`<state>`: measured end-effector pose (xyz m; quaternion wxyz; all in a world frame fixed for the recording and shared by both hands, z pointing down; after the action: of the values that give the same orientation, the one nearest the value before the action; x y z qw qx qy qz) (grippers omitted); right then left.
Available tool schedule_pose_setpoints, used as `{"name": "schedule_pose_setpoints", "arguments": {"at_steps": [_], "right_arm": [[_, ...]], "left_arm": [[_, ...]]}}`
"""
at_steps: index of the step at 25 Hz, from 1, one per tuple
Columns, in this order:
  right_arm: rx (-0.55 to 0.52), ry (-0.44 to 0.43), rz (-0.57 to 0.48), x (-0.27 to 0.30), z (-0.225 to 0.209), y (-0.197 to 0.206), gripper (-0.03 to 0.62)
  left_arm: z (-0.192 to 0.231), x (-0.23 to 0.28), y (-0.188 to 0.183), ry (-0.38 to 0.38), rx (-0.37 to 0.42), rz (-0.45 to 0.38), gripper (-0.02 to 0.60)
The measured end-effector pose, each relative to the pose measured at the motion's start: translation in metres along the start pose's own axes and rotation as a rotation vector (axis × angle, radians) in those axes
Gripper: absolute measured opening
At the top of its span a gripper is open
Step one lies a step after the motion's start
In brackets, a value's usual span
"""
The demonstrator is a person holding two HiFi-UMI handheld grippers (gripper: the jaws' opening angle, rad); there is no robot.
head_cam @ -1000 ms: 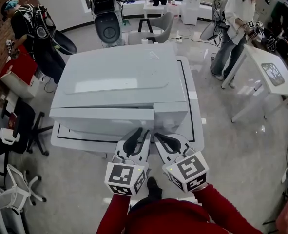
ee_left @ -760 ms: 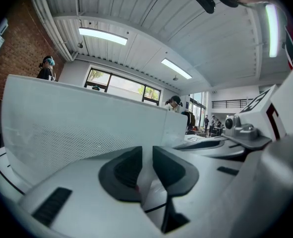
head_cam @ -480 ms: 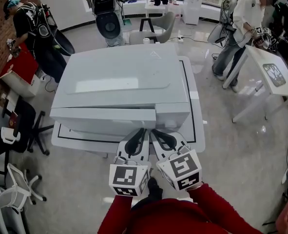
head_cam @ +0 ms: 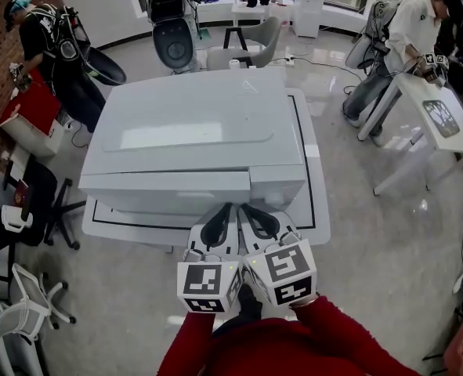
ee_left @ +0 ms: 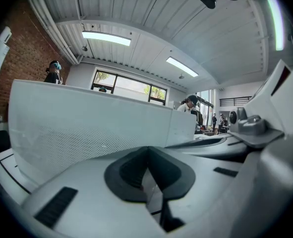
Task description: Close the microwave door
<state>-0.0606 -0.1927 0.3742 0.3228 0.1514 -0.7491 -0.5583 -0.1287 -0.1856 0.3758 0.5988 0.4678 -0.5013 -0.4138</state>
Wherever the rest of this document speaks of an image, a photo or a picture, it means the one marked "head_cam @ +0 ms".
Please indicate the small white table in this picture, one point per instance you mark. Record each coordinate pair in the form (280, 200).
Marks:
(250, 11)

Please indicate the black backpack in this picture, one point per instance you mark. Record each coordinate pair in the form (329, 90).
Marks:
(172, 45)
(64, 45)

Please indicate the white plastic holder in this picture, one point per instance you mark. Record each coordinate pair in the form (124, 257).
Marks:
(15, 219)

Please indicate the person's right forearm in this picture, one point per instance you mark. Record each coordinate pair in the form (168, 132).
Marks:
(325, 323)

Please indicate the grey chair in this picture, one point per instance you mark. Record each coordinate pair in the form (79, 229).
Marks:
(262, 45)

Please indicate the black stool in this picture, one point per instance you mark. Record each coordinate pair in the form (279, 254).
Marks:
(235, 33)

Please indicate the person's left black shoe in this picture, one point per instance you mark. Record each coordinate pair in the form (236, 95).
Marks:
(248, 302)

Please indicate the white microwave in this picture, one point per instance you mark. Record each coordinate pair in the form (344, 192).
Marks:
(192, 112)

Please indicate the dark red booklet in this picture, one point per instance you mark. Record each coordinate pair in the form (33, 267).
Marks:
(21, 194)

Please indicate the white power strip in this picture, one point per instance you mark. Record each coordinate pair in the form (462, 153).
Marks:
(289, 60)

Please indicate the white table with black lines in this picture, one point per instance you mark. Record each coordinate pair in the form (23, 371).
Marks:
(317, 194)

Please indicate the person's red sweater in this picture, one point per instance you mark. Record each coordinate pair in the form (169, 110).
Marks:
(270, 351)

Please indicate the person's left forearm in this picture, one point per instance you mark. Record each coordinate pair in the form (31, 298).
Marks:
(188, 339)

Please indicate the person's left leg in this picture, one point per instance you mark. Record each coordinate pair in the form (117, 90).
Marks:
(235, 325)

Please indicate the grey rounded square tray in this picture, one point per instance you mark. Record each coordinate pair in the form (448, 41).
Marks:
(440, 118)

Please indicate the white water dispenser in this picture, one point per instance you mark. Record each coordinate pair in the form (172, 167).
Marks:
(309, 10)

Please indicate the grey backpack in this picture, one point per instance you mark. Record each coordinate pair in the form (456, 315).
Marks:
(366, 49)

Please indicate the white microwave door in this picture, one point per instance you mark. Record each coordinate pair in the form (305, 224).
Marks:
(156, 190)

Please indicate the white mesh chair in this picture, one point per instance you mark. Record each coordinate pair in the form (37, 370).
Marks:
(19, 312)

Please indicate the red and white cabinet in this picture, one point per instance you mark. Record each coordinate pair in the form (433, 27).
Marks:
(31, 108)

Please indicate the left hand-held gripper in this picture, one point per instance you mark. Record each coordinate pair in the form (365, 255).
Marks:
(200, 280)

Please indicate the small white cup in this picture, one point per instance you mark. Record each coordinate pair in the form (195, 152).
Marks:
(234, 64)

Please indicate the plain white table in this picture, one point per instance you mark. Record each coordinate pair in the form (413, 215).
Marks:
(415, 92)

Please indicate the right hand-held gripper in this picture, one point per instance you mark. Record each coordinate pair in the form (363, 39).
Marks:
(286, 265)

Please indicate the black office chair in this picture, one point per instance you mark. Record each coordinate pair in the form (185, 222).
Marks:
(43, 186)

